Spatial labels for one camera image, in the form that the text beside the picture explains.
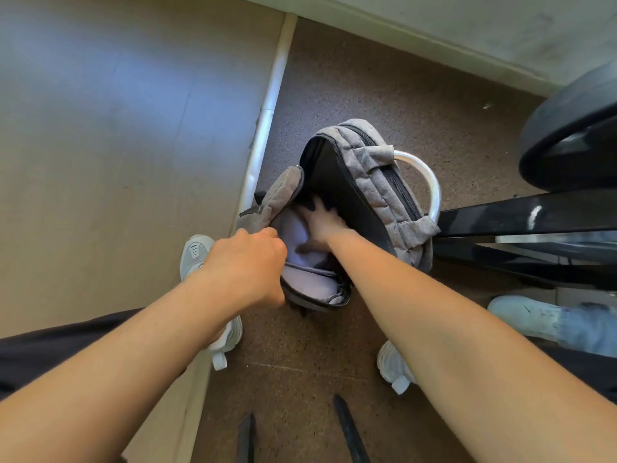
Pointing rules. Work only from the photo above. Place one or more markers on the person's right hand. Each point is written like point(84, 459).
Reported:
point(323, 226)

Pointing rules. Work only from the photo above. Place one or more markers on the person's right forearm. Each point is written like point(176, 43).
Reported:
point(482, 356)

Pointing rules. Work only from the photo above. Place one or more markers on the person's left forearm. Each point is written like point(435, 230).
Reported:
point(96, 380)

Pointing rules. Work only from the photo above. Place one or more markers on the grey backpack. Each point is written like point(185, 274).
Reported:
point(376, 183)

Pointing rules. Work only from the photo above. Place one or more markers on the pale floor divider strip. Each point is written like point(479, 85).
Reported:
point(265, 120)

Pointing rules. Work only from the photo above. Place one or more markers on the person's left hand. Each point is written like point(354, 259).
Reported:
point(246, 270)

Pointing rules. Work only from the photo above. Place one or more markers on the black weight machine frame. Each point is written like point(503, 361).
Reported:
point(530, 221)

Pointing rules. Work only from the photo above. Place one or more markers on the violet blue towel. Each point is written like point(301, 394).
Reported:
point(294, 236)

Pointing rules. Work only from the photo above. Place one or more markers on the white shoe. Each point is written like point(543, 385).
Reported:
point(193, 255)
point(393, 366)

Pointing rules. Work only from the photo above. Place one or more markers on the white left shoe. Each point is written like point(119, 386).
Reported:
point(193, 255)

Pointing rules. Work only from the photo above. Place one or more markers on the black weight plate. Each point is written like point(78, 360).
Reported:
point(573, 134)

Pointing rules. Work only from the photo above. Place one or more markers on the white right shoe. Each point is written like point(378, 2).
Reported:
point(393, 366)

